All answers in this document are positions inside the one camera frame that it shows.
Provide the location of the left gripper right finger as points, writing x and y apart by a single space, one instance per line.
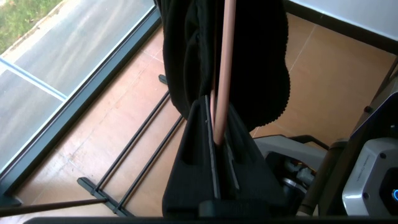
258 186

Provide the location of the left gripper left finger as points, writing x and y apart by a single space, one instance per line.
186 186

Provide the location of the pink clothes hanger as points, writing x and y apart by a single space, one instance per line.
225 77

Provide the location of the black garment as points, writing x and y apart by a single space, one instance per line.
258 62

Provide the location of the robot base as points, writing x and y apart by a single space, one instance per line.
363 174

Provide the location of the black clothes rack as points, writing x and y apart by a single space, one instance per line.
99 194

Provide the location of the window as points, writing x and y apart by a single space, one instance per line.
77 102

